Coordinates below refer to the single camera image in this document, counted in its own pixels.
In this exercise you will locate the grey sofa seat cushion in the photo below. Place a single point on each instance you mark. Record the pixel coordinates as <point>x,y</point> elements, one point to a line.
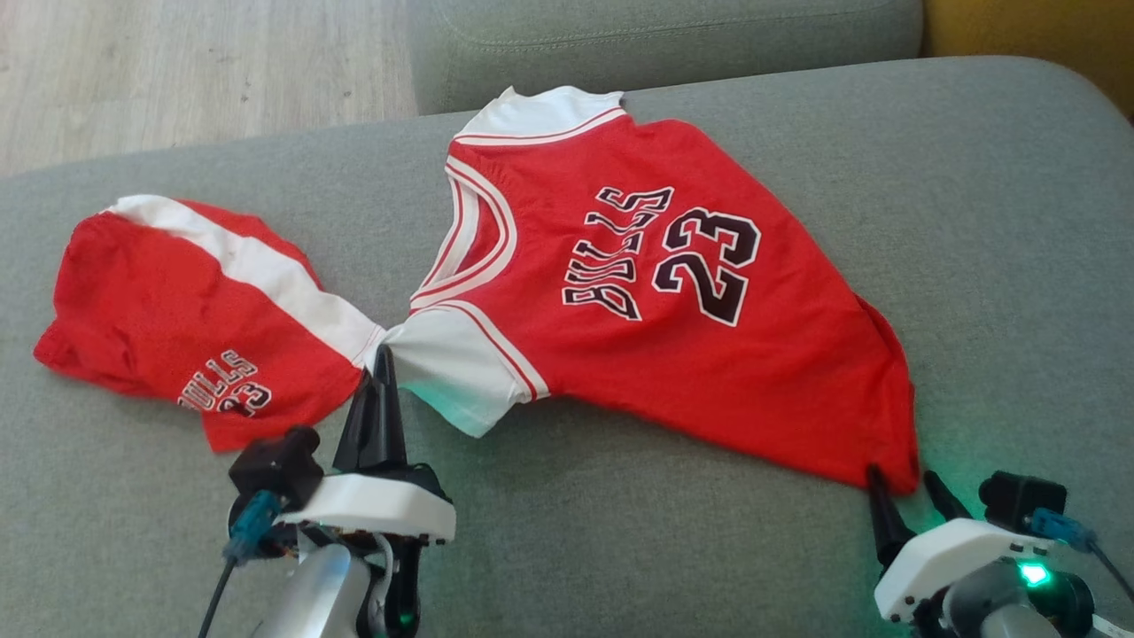
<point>664,44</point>

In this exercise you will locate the red Bulls shorts white stripe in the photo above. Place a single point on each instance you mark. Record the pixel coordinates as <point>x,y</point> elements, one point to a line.
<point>177,310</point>

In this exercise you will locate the red Bulls 23 jersey shirt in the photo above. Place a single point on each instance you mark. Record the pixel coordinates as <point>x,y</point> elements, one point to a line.
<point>620,292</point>

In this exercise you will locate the yellow sofa backrest cushion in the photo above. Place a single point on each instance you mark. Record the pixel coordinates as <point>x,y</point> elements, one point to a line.
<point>1036,40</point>

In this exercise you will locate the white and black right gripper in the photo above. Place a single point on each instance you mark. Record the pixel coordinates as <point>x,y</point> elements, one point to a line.
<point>948,558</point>

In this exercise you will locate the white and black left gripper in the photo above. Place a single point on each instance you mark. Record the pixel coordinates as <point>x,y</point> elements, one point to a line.
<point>372,505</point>

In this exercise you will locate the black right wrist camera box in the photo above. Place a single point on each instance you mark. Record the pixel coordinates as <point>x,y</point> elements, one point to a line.
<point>1019,498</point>

